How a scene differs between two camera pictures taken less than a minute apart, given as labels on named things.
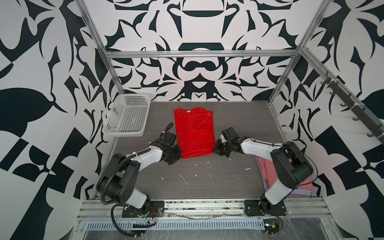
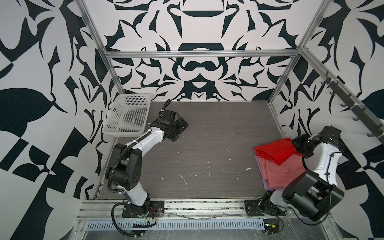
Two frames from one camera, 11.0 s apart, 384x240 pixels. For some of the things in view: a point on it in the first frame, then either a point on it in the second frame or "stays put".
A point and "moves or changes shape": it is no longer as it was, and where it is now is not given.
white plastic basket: (127, 114) stays put
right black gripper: (216, 148) -> (298, 141)
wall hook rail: (350, 101) stays put
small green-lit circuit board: (271, 226) stays put
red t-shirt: (195, 129) moves or changes shape
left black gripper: (180, 152) -> (182, 127)
